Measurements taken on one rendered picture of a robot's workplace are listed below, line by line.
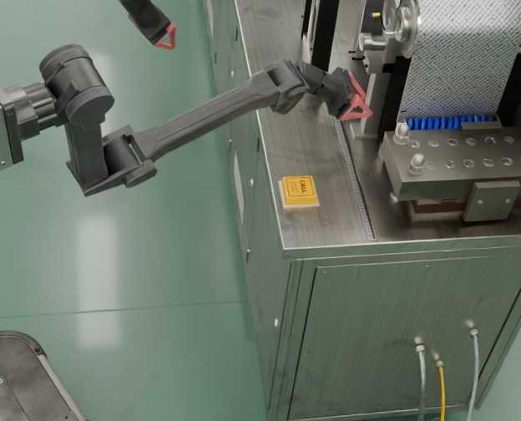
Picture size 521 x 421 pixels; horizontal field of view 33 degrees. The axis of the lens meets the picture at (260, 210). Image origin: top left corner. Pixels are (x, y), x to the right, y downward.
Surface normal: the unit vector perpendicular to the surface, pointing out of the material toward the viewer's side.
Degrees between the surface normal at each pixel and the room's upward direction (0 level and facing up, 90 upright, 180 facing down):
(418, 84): 90
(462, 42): 90
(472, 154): 0
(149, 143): 22
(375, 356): 90
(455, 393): 90
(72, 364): 0
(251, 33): 0
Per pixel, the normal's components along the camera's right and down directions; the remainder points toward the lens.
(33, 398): 0.07, -0.67
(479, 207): 0.14, 0.74
